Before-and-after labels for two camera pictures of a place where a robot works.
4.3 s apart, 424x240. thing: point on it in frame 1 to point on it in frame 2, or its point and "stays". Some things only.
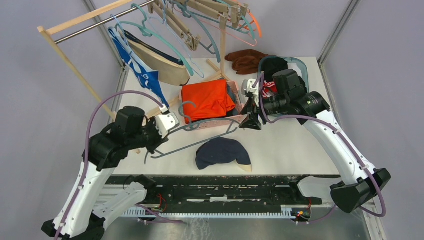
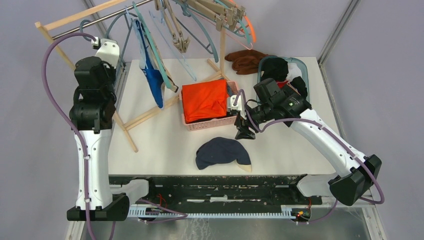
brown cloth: [245, 61] stays
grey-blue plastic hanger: [188, 121] to [109, 28]
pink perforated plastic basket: [214, 122] stays
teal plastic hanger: [145, 31] to [151, 46]
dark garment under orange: [234, 111] stays
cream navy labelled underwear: [220, 150] stays
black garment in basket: [271, 65] stays
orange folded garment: [206, 100] stays
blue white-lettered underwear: [148, 76] to [148, 63]
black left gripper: [159, 140] to [110, 69]
